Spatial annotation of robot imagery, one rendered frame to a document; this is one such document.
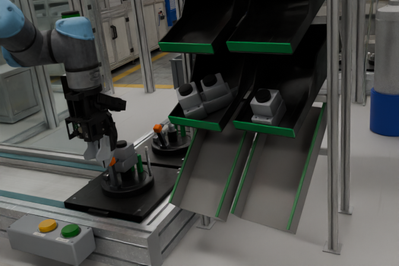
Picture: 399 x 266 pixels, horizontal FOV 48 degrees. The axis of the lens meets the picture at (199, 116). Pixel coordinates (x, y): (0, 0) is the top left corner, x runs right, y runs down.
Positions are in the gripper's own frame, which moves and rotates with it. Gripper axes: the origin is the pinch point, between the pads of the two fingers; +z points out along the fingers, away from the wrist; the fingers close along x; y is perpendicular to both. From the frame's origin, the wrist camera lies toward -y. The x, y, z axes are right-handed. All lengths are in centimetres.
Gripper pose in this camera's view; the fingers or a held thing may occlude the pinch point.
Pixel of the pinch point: (106, 161)
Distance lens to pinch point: 113.8
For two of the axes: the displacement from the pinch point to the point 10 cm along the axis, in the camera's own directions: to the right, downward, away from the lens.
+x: 9.0, 0.6, -4.4
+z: 1.0, 9.4, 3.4
